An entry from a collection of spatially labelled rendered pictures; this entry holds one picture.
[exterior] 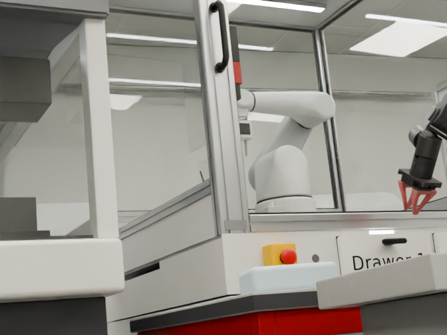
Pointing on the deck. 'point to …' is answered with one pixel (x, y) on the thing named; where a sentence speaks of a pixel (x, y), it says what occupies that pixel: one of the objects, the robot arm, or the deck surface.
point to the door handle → (221, 34)
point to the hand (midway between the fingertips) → (411, 209)
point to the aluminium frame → (233, 177)
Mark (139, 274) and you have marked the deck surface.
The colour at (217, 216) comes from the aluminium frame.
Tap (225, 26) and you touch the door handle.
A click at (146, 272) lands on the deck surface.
